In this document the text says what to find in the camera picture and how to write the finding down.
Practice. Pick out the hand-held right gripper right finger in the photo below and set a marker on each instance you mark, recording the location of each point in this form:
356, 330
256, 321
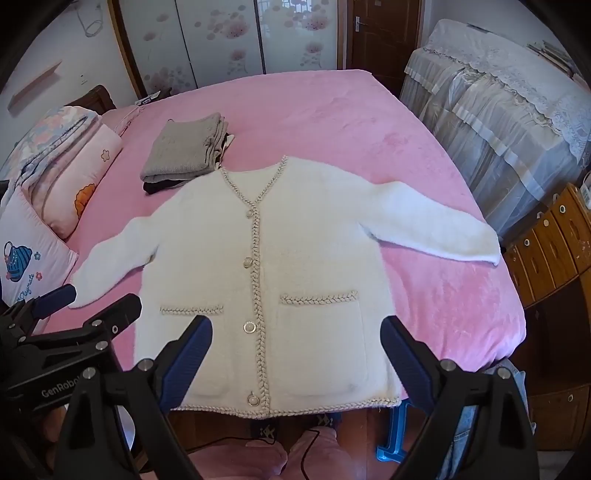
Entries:
407, 364

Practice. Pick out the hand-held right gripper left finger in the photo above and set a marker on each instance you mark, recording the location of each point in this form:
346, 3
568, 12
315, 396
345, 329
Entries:
187, 362

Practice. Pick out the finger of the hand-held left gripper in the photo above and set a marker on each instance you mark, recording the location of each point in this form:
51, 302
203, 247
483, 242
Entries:
55, 297
117, 314

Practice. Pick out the white fluffy braided-trim cardigan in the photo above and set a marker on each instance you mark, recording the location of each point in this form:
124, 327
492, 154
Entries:
300, 240

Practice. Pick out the blue plastic stool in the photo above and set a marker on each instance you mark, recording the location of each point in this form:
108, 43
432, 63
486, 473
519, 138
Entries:
392, 450

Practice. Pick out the blue denim jeans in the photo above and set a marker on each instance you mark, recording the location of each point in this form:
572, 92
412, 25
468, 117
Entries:
518, 383

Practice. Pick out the pink pillow with orange print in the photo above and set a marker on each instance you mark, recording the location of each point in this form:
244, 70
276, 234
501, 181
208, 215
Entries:
87, 175

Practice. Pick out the folded floral quilt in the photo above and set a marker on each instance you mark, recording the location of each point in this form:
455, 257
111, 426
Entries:
46, 134

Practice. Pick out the folded grey knit sweater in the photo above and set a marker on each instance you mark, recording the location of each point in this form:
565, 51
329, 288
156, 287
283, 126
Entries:
184, 147

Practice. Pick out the wooden drawer cabinet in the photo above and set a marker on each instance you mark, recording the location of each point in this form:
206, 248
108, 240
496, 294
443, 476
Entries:
554, 240

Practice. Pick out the dark wooden headboard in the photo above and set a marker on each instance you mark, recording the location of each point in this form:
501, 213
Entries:
92, 99

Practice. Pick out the pink bed blanket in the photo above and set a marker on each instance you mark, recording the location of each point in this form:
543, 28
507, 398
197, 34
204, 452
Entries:
323, 115

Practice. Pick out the floral sliding-door wardrobe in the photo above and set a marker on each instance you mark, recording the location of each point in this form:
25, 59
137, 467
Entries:
221, 41

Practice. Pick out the brown wooden door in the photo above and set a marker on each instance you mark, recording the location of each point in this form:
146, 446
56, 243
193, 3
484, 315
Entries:
383, 41

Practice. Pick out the wooden wall shelf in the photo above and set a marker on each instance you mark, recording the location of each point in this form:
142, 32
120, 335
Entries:
37, 85

